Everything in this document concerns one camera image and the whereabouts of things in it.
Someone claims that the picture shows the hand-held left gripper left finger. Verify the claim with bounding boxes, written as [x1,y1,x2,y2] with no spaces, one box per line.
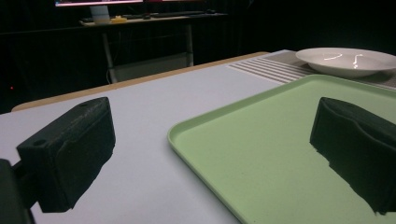
[16,96,117,214]

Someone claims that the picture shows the black keyboard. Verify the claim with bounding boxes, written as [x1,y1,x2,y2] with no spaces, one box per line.
[150,10,206,19]

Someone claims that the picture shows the striped grey placemat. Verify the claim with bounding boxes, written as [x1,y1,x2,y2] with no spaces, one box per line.
[226,50,396,91]

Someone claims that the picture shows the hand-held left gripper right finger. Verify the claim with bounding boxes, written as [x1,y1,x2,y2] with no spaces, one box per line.
[309,96,396,216]

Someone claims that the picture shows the background desk with metal legs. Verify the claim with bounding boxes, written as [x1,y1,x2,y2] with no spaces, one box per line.
[78,12,228,84]

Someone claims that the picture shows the white shallow bowl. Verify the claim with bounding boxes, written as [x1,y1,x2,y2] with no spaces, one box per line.
[294,47,396,79]

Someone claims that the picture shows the computer monitor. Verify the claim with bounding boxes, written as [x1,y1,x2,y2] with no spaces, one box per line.
[54,0,144,24]

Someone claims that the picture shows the green plastic tray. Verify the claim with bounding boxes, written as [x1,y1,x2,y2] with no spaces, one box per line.
[166,74,396,224]

